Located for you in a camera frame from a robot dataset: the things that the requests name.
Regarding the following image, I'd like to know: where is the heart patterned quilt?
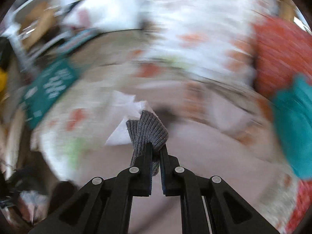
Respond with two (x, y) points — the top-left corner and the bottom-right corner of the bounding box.
(31, 31), (301, 233)

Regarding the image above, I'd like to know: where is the teal plush cushion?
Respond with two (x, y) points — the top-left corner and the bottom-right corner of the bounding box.
(271, 74), (311, 180)

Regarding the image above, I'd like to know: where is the teal cardboard box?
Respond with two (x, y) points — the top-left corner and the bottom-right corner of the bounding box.
(21, 58), (79, 129)

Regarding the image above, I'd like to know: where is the orange floral bedsheet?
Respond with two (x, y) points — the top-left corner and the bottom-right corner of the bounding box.
(254, 17), (311, 98)

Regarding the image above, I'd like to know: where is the white floral pillow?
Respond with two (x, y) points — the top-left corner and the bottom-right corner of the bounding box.
(139, 0), (275, 86)

